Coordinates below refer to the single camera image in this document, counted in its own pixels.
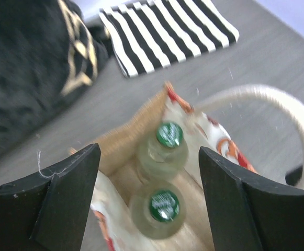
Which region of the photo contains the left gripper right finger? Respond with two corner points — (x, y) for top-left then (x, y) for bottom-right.
(199, 147), (304, 251)

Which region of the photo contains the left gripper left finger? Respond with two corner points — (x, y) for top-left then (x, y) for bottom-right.
(0, 144), (101, 250)

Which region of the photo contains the cat print canvas bag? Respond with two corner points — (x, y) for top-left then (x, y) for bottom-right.
(69, 81), (304, 251)

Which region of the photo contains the clear bottle front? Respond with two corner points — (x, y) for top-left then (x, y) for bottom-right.
(129, 180), (186, 240)

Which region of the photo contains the clear bottle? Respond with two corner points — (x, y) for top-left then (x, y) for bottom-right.
(137, 121), (189, 182)
(129, 180), (186, 240)

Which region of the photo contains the black floral plush blanket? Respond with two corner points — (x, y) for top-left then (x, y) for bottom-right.
(0, 1), (110, 157)

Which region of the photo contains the black white striped cloth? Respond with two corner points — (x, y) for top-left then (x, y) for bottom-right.
(100, 1), (240, 78)

